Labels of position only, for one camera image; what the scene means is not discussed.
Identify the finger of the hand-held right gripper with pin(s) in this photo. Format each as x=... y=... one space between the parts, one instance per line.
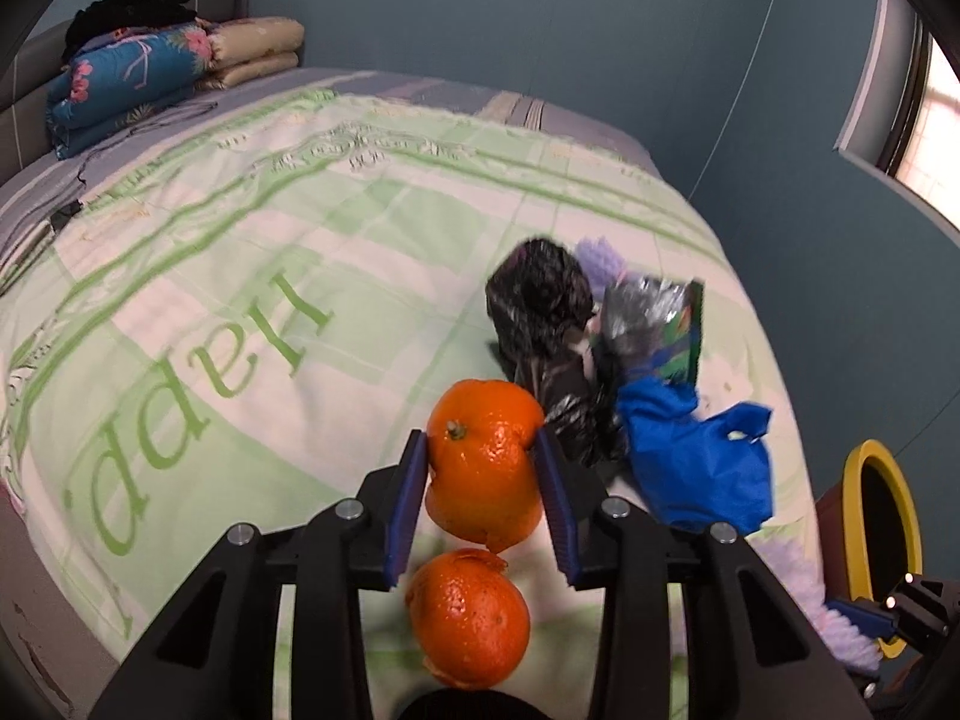
x=862 y=615

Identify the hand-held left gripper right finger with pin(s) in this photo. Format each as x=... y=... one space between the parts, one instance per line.
x=555 y=510

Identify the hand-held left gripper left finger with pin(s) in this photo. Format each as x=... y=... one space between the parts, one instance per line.
x=405 y=502

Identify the lavender fluffy yarn ball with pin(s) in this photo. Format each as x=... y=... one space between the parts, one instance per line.
x=795 y=577

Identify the orange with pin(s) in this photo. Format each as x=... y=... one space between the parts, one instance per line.
x=469 y=615
x=487 y=465

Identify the yellow-rimmed brown bin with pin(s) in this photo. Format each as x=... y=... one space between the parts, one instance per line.
x=855 y=465

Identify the blue plastic bag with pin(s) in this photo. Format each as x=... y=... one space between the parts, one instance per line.
x=697 y=457

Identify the silver green snack packet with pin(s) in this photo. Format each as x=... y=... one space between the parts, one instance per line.
x=645 y=315

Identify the balled black plastic bag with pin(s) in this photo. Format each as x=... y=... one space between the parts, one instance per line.
x=536 y=277

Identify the purple fluffy yarn ball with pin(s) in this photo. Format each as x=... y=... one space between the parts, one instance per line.
x=600 y=259

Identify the green and white printed blanket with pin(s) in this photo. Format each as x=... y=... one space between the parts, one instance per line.
x=225 y=240

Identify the grey striped bed sheet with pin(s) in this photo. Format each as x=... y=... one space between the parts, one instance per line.
x=450 y=86

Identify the folded beige floral quilt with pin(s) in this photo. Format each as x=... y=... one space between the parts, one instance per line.
x=255 y=45

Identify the folded blue floral quilt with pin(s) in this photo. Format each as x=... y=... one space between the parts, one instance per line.
x=112 y=75

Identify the black clothes pile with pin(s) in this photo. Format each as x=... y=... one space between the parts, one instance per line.
x=135 y=4

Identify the window with white frame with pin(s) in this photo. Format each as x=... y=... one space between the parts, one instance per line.
x=930 y=127

